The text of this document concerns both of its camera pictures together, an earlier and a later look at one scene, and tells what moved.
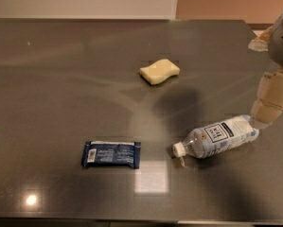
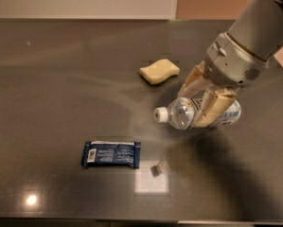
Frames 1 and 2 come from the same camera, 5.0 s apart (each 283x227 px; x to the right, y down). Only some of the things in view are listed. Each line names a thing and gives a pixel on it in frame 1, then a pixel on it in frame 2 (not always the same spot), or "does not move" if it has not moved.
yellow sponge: x=159 y=71 does not move
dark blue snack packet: x=112 y=153 does not move
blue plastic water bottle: x=219 y=137 to x=181 y=113
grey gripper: x=281 y=44 to x=234 y=61
